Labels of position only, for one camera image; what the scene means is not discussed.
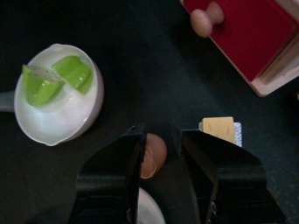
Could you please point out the white bowl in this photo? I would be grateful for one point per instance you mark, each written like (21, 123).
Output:
(57, 110)

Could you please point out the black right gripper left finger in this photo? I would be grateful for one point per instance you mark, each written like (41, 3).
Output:
(104, 175)

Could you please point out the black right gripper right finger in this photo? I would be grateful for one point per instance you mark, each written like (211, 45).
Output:
(229, 180)

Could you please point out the red wooden drawer box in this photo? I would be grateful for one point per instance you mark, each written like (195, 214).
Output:
(248, 40)

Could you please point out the white plate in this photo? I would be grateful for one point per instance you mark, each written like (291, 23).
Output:
(149, 208)

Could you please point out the brown toy eggshell half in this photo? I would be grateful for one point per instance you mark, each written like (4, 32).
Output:
(153, 156)

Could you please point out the green toy vegetable half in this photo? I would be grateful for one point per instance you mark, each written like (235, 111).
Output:
(39, 86)
(75, 73)

